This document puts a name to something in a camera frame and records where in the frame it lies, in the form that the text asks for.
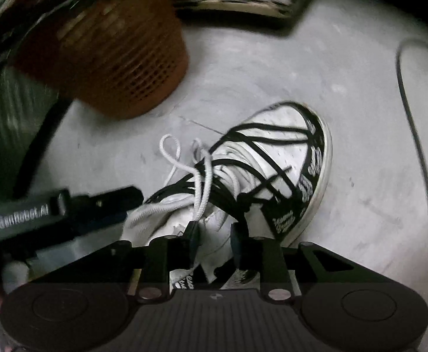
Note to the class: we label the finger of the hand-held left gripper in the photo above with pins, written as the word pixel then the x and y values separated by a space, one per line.
pixel 107 200

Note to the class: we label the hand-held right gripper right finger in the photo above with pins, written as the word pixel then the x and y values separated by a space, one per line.
pixel 236 244

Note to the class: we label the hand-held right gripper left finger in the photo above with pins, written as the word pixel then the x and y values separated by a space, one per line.
pixel 193 236

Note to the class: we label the white shoelace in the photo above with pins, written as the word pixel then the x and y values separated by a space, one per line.
pixel 203 194

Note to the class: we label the white and black sneaker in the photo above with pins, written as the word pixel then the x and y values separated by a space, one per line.
pixel 280 143

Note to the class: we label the black metal leg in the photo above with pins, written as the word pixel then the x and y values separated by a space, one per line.
pixel 41 146

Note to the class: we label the dark green cloth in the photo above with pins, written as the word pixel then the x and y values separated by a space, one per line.
pixel 8 117

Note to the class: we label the black shoelace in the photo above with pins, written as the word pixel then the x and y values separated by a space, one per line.
pixel 258 129

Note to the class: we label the orange mesh wastebasket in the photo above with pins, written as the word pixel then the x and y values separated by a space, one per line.
pixel 126 62

